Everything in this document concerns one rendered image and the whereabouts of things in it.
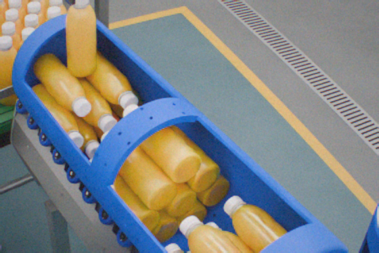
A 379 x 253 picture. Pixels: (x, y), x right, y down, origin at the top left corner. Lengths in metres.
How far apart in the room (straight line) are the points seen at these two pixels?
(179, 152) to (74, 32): 0.39
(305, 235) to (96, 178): 0.44
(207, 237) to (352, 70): 2.65
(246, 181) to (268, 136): 1.78
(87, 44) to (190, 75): 2.01
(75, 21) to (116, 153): 0.35
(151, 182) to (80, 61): 0.38
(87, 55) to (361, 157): 1.92
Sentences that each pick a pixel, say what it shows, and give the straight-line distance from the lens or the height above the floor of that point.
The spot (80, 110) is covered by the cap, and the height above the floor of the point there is 1.11.
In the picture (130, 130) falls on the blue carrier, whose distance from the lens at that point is 1.27.
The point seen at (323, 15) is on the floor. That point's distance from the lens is 4.19.
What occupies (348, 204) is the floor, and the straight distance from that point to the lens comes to 2.92.
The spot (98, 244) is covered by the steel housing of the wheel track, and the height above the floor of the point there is 0.87.
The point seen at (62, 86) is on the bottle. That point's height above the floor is 1.14.
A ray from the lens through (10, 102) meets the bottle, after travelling 1.85.
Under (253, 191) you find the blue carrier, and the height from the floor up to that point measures 1.08.
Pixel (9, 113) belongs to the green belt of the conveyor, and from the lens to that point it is 1.85.
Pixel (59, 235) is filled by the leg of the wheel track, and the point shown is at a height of 0.51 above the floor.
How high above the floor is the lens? 2.05
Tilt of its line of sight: 41 degrees down
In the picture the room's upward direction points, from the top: 4 degrees clockwise
